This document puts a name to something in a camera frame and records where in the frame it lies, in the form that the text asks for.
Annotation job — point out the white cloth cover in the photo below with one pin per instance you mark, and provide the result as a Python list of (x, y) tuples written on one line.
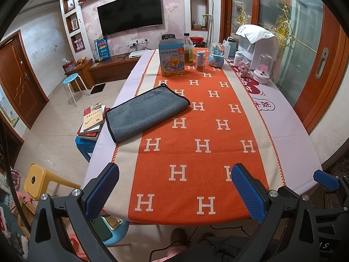
[(253, 32)]

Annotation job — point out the orange letter-patterned blanket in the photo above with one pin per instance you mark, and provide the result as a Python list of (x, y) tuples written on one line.
[(190, 120)]

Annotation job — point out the bottle of amber liquid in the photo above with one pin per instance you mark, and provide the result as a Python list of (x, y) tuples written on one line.
[(188, 53)]

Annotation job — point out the blue printed bag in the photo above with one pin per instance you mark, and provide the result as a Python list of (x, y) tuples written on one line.
[(102, 48)]

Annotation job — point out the person's dark trousers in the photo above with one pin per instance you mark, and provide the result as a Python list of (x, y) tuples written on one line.
[(218, 248)]

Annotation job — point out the wall poster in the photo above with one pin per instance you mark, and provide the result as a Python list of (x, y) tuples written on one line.
[(9, 112)]

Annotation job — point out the dark red book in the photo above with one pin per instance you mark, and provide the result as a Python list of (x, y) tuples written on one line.
[(88, 136)]

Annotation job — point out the stack of books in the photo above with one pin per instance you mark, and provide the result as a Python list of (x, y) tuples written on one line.
[(99, 127)]

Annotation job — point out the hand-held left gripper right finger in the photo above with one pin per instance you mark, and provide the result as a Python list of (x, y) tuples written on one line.
[(248, 193)]

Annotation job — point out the grey towel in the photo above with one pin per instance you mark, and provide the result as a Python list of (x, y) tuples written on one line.
[(144, 112)]

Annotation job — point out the wall power outlets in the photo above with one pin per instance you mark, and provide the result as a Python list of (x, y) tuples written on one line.
[(137, 42)]

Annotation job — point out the wooden door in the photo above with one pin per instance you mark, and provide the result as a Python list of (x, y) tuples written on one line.
[(16, 82)]

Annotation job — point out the red tissue box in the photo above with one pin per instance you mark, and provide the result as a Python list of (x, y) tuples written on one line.
[(68, 67)]

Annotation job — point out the pink toy figure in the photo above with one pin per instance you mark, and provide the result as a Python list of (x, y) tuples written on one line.
[(244, 68)]

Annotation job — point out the white yellow book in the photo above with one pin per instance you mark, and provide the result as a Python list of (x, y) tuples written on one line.
[(94, 117)]

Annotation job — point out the fruit on cabinet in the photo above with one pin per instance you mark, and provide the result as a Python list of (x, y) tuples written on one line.
[(81, 60)]

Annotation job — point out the wooden television cabinet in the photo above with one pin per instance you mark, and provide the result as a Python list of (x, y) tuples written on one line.
[(109, 68)]

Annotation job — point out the orange-framed sliding glass door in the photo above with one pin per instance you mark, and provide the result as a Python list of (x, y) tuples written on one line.
[(321, 68)]

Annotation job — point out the glass dome lamp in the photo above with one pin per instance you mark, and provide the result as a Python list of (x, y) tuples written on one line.
[(263, 69)]

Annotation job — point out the blue snow globe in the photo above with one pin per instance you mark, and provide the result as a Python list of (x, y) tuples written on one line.
[(216, 54)]

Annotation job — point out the blue plastic stool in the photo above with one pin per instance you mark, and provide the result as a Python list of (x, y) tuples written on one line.
[(83, 146)]

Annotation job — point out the black flat television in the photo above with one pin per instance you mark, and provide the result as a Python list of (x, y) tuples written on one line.
[(129, 13)]

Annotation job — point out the blue duck-print box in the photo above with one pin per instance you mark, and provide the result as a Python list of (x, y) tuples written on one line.
[(171, 60)]

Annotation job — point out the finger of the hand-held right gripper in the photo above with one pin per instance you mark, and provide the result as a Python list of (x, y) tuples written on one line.
[(325, 179)]

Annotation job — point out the metal can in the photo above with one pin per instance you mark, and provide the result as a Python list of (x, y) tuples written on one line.
[(200, 61)]

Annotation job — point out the black floor mat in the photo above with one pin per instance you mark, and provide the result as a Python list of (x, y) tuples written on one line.
[(97, 89)]

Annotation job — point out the yellow plastic stool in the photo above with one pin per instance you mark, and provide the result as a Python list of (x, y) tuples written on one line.
[(41, 178)]

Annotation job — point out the blue round stool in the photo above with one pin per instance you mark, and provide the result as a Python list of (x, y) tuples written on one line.
[(70, 78)]

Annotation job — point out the white set-top box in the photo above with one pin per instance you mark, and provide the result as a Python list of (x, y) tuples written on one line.
[(137, 54)]

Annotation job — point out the gold door ornament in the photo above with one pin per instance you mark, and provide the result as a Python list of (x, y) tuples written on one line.
[(242, 15), (283, 24)]

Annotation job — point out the light blue round seat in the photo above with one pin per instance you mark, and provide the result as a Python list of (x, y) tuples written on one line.
[(120, 236)]

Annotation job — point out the red cooking pot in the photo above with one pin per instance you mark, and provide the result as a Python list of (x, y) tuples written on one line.
[(197, 41)]

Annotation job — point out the white countertop appliance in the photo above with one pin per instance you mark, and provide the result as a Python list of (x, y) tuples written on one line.
[(261, 51)]

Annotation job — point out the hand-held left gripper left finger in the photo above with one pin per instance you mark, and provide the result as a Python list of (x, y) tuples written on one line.
[(102, 191)]

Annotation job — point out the pale pink tablecloth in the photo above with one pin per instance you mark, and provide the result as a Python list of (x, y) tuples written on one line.
[(283, 125)]

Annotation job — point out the white pill bottle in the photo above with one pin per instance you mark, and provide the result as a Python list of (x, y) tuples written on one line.
[(238, 58)]

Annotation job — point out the white plastic jug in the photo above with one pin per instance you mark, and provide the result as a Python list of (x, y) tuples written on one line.
[(230, 47)]

